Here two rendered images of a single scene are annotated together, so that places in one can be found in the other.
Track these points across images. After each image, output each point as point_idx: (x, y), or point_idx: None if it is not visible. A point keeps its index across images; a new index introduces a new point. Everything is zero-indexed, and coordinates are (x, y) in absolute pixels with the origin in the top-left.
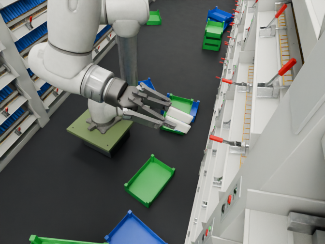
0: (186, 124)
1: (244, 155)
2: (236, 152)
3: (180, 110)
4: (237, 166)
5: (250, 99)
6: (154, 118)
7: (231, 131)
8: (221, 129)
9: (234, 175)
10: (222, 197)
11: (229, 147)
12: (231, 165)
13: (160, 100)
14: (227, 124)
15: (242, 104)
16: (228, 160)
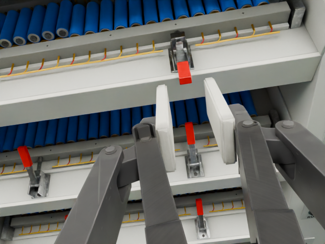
0: (208, 82)
1: (191, 45)
2: (191, 56)
3: (145, 118)
4: (224, 49)
5: (22, 67)
6: (292, 142)
7: (130, 81)
8: (50, 198)
9: (250, 49)
10: None
11: (189, 60)
12: (226, 58)
13: (140, 169)
14: (37, 181)
15: (35, 82)
16: (216, 66)
